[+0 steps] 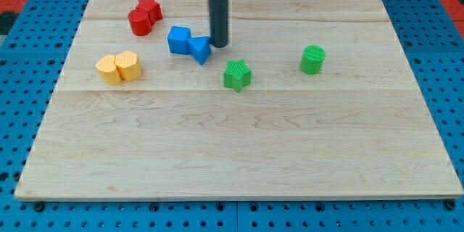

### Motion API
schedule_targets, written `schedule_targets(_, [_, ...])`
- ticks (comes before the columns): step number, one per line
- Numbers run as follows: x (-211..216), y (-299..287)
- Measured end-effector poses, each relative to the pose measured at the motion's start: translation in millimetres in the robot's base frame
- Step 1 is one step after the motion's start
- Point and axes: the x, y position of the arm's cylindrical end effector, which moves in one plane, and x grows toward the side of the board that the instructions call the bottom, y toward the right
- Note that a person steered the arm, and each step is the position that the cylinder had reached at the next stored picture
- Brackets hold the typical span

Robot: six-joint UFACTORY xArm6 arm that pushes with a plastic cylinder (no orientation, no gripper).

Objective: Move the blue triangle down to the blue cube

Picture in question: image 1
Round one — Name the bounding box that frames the yellow heart block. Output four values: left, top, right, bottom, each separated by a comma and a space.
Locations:
96, 55, 122, 86

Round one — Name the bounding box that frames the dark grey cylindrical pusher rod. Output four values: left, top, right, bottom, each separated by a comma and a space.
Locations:
208, 0, 229, 48

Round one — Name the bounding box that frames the blue cube block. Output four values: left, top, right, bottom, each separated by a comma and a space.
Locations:
167, 26, 191, 55

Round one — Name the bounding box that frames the blue triangle block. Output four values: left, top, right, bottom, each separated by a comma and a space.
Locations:
187, 36, 211, 65

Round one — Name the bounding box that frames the yellow hexagon block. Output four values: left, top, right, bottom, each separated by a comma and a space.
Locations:
115, 51, 142, 81

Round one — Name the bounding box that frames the wooden board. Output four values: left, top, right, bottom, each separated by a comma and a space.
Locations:
14, 0, 463, 202

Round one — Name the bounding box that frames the green cylinder block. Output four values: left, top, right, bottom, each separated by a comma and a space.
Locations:
300, 45, 326, 75

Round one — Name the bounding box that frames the red cylinder block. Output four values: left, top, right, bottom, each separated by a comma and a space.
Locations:
128, 9, 152, 36

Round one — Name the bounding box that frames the red star block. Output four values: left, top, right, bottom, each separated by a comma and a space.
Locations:
136, 0, 163, 25

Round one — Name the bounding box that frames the green star block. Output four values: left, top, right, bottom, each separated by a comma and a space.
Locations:
223, 59, 252, 93

